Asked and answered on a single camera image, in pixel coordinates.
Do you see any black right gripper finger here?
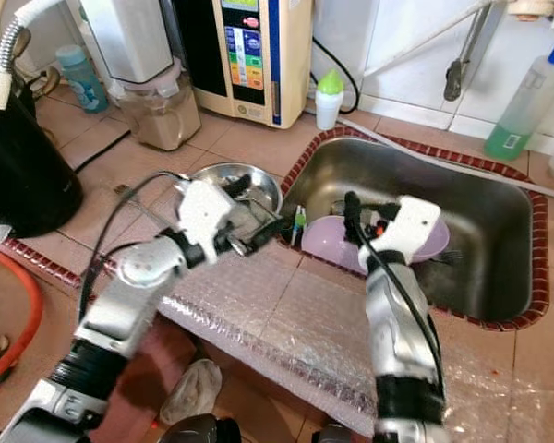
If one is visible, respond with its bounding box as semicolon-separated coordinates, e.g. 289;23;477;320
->
343;191;366;246

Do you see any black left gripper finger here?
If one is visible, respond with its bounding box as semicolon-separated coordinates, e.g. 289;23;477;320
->
249;213;298;244
254;220;302;251

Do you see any white green spatula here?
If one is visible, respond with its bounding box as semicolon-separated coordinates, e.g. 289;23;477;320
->
292;205;307;248

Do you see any purple plastic bowl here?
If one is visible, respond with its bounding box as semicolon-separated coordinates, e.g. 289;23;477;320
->
300;214;452;275

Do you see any shallow steel pan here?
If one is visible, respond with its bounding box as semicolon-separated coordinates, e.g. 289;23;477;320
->
187;162;283;227

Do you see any bubble wrap sheet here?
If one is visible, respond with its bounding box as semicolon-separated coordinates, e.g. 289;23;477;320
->
157;235;554;443

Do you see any stainless steel sink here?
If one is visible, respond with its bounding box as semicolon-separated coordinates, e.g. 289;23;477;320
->
282;137;536;324

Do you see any white bottle green cap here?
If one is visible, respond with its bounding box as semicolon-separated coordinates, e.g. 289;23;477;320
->
315;69;345;131

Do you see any grey blender with brown jar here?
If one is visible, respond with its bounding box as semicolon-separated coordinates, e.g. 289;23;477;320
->
78;0;202;151

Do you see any green dish soap bottle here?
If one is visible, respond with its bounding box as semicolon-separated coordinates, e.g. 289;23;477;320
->
485;37;554;161

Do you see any beige water ionizer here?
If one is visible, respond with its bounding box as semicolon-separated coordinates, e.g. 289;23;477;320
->
174;0;310;130

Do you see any grey floor rag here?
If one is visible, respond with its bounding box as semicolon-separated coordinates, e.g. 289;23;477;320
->
160;358;223;427

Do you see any black electric kettle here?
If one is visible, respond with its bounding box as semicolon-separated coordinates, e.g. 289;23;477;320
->
0;51;82;239

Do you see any dark robot right foot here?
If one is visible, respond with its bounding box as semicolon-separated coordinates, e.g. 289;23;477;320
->
309;423;356;443

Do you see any small blue bottle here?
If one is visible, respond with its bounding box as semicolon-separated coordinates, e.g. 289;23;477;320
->
55;44;110;114

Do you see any orange round basin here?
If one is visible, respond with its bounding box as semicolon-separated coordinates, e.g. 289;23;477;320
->
0;245;43;389

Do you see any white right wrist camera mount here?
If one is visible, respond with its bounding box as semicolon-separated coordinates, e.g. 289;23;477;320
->
383;195;446;266

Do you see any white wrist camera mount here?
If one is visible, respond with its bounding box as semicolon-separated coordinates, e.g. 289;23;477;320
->
383;195;446;266
180;172;252;269

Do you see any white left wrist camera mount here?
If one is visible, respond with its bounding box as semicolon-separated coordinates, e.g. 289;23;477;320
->
180;172;252;269

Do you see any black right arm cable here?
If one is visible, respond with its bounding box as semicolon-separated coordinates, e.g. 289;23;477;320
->
351;217;449;402

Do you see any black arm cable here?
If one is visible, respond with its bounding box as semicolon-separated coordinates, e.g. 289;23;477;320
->
78;171;190;324
351;217;449;402

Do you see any white hose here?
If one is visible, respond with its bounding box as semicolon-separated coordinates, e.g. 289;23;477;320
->
346;115;554;199

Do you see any black wall cable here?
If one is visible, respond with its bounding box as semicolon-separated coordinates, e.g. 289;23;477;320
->
311;37;361;116

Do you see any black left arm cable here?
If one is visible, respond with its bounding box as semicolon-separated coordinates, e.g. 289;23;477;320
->
78;171;190;324

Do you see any metal wall tap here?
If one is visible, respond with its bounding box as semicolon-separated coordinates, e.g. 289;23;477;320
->
445;5;495;102

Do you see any black counter power cord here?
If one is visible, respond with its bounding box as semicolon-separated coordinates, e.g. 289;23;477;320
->
72;129;130;174

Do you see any white wall pipe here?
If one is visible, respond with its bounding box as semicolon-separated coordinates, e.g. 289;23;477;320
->
365;0;513;79

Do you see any flexible metal spout hose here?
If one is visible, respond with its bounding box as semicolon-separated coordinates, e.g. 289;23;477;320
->
0;0;67;112

